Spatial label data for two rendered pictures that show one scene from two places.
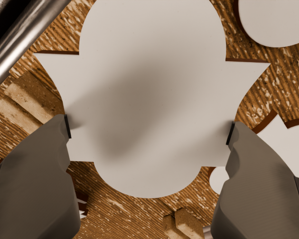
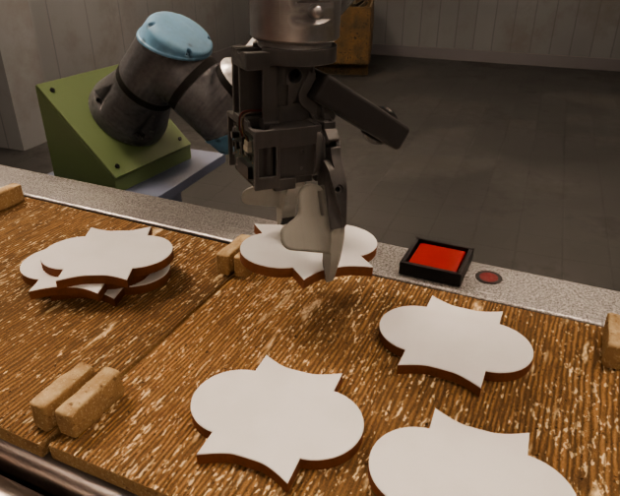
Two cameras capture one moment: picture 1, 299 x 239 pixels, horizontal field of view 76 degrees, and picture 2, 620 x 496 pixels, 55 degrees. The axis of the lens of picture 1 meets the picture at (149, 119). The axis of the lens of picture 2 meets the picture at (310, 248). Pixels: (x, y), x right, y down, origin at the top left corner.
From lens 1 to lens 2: 59 cm
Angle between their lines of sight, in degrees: 79
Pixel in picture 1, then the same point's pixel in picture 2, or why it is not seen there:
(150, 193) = (249, 254)
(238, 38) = (374, 332)
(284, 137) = (323, 394)
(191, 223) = (107, 392)
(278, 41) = (390, 337)
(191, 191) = (170, 386)
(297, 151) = (315, 417)
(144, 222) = (59, 371)
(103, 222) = (46, 331)
